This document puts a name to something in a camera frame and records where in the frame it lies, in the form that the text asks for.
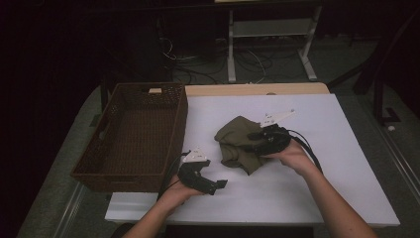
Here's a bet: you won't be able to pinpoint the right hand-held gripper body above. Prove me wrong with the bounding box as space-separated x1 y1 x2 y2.
260 109 296 157

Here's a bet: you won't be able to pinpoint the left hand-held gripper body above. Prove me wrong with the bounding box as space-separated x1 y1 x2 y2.
177 147 219 195

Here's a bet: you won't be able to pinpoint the olive green shorts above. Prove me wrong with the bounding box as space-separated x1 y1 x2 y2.
213 115 275 177

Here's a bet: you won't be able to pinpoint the brown woven basket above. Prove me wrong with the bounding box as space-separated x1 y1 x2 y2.
69 81 189 194

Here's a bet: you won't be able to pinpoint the person's left hand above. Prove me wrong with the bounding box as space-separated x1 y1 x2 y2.
158 175 204 212

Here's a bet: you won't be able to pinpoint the person's right hand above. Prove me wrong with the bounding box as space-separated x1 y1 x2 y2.
265 140 318 178

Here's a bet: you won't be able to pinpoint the light wooden table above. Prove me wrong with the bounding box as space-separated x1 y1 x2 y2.
184 82 331 97

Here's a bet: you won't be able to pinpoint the black metal stand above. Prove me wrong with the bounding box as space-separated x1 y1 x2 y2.
372 73 402 126

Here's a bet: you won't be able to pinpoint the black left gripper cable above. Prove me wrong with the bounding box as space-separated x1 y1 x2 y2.
157 150 192 200

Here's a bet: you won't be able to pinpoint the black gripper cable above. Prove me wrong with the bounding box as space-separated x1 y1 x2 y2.
286 128 324 175
157 150 192 200

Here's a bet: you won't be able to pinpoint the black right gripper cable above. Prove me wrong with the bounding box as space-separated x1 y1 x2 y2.
286 128 324 175

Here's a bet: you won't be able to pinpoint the white metal desk frame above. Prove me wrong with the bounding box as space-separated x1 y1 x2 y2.
227 4 324 83

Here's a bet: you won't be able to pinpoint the tangle of floor cables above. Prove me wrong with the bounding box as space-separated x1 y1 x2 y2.
157 34 275 85

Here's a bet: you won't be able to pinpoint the metal floor rail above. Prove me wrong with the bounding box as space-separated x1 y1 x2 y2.
379 132 420 204
52 181 87 238

